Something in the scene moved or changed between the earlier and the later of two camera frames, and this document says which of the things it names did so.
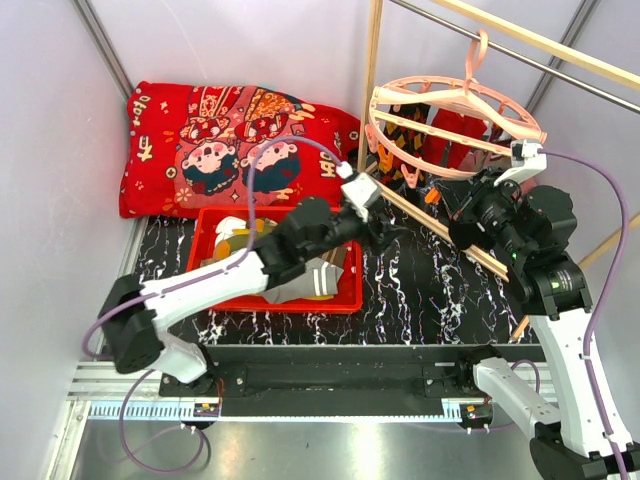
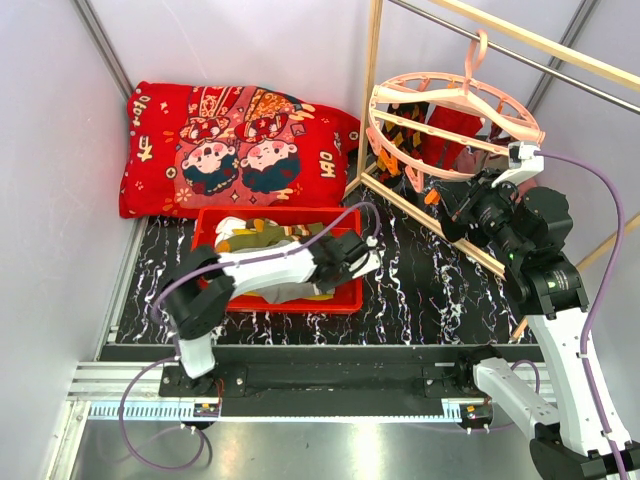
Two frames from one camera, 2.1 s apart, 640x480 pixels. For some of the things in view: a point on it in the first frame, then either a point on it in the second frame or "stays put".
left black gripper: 384,233 → 324,287
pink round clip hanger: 441,126 stays put
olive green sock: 240,238 stays put
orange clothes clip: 432,196 stays put
